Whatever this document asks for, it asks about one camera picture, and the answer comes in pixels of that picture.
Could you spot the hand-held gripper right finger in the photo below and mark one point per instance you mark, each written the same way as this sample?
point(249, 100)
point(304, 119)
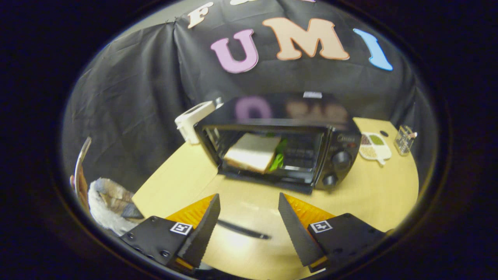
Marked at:
point(295, 233)

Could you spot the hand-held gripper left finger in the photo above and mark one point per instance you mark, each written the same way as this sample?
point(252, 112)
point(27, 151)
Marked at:
point(202, 233)

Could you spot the black toaster oven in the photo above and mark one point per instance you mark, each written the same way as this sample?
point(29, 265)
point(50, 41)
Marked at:
point(338, 159)

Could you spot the sandwich with lettuce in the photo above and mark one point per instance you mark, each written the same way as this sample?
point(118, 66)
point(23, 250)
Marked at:
point(251, 151)

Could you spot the white bread toaster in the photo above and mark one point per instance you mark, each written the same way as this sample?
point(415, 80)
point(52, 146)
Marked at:
point(192, 120)

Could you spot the white divided dish of grains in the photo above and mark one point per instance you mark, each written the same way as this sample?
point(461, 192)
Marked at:
point(374, 147)

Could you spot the black backdrop cloth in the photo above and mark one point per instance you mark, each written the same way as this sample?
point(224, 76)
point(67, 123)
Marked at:
point(128, 105)

